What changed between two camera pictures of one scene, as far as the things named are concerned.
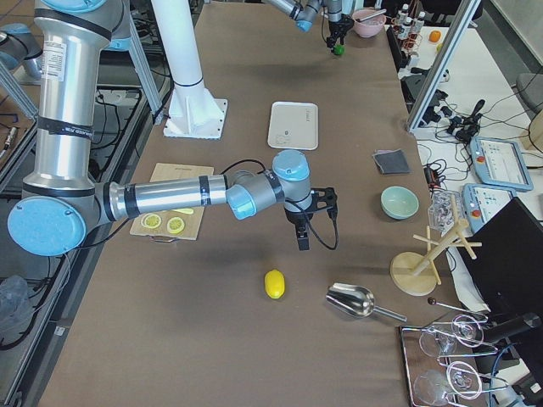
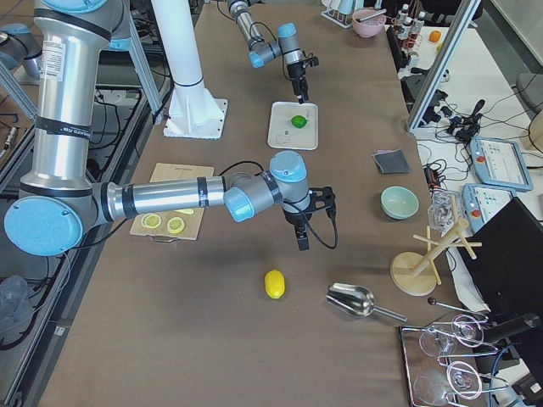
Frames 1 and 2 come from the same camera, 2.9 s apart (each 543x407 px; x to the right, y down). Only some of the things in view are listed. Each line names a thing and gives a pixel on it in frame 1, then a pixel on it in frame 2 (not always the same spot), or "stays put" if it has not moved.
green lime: x=339 y=49 → x=299 y=121
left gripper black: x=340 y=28 → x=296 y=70
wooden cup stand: x=416 y=274 stays put
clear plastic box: x=440 y=211 stays put
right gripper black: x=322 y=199 stays put
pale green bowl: x=399 y=203 stays put
